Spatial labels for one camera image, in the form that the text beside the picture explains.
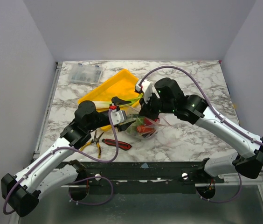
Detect black metal base rail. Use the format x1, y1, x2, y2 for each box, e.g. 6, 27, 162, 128
58, 160, 223, 196

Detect red black utility knife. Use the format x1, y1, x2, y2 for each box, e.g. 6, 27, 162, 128
101, 138, 132, 151

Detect red toy chili pepper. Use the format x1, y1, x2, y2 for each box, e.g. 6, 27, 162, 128
136, 125, 155, 134

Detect clear zip top bag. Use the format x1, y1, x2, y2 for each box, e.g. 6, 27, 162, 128
124, 106, 171, 140

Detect yellow handled pliers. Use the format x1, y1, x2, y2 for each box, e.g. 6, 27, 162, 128
80, 130, 104, 159

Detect green toy cabbage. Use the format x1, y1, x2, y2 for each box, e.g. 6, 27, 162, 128
132, 116, 145, 127

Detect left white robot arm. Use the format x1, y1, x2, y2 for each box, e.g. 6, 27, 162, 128
1, 97, 130, 217

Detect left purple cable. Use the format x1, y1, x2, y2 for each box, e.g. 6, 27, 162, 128
2, 109, 120, 215

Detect purple cable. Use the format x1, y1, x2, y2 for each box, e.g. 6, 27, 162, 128
135, 65, 263, 203
2, 109, 120, 215

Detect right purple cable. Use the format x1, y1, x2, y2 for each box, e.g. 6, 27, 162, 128
135, 65, 263, 203

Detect toy celery bunch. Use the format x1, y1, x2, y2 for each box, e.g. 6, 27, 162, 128
93, 94, 143, 109

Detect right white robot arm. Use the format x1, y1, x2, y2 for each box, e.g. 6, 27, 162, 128
135, 77, 263, 183

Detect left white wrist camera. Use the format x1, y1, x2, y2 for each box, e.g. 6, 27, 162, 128
108, 105, 127, 126

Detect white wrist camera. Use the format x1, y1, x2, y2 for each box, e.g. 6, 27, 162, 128
108, 105, 127, 126
135, 80, 153, 104

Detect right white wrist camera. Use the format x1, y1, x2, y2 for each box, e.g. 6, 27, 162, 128
135, 80, 153, 104

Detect red toy tomato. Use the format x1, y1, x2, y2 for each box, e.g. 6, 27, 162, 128
143, 118, 153, 126

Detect yellow plastic tray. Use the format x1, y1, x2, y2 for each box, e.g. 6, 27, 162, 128
78, 70, 139, 132

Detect clear plastic screw box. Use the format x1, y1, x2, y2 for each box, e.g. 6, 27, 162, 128
68, 63, 103, 84

